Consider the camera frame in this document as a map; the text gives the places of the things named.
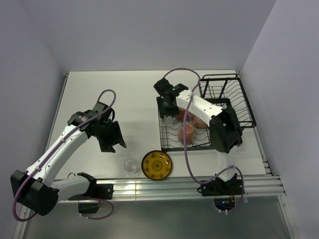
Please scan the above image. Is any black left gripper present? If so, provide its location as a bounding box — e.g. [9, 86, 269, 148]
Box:
[92, 120, 126, 153]

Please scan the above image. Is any clear shot glass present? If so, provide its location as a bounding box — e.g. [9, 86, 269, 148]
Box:
[124, 158, 141, 175]
[162, 117, 174, 125]

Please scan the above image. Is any pink mug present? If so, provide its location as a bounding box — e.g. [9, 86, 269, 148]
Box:
[177, 124, 194, 145]
[175, 108, 194, 121]

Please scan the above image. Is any red floral patterned bowl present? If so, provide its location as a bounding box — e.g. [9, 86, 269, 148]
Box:
[191, 116, 208, 128]

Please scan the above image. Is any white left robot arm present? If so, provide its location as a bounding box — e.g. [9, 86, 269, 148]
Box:
[10, 102, 126, 216]

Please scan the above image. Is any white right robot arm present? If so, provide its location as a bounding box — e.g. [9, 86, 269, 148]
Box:
[154, 78, 242, 194]

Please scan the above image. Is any clear shot glass front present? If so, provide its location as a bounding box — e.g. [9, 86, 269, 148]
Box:
[124, 158, 141, 175]

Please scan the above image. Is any yellow patterned plate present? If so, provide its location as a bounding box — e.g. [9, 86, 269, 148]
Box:
[141, 150, 172, 181]

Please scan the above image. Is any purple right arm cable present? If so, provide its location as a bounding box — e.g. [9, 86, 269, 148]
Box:
[163, 67, 246, 214]

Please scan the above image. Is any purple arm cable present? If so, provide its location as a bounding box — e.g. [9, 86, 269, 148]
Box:
[12, 89, 117, 222]
[163, 67, 246, 214]

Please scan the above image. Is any aluminium rail frame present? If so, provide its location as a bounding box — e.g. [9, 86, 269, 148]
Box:
[13, 174, 300, 239]

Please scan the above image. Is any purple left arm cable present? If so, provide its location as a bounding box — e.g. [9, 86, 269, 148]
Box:
[12, 89, 117, 222]

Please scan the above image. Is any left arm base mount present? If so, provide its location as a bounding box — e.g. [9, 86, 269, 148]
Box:
[68, 183, 114, 217]

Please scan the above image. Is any black wire dish rack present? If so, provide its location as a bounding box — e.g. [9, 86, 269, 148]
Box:
[154, 73, 257, 153]

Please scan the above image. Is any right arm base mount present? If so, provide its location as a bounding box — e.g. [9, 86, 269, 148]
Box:
[197, 174, 243, 211]

